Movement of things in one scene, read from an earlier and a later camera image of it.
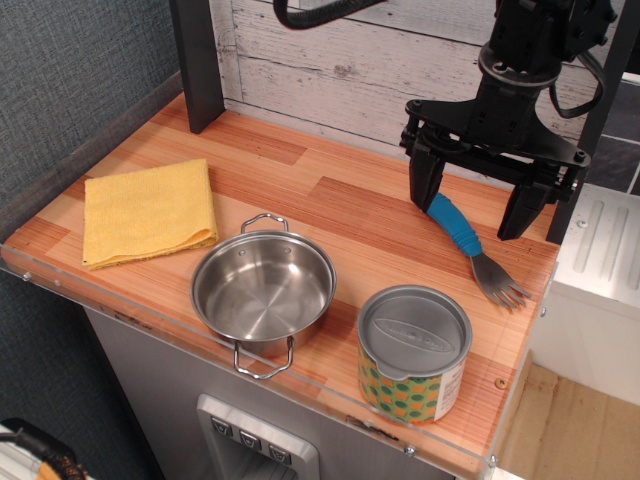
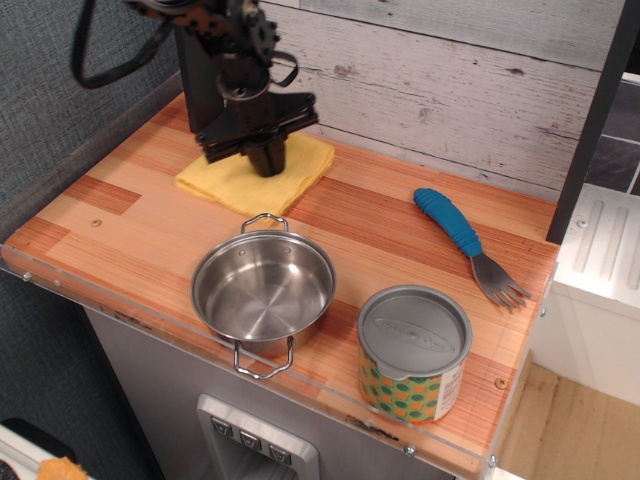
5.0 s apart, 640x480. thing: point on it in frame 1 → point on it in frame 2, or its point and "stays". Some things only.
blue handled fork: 493,283 stays
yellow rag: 147,212 → 230,181
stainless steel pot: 263,289 stays
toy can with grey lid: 413,342 stays
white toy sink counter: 588,325 stays
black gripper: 498,130 → 266,118
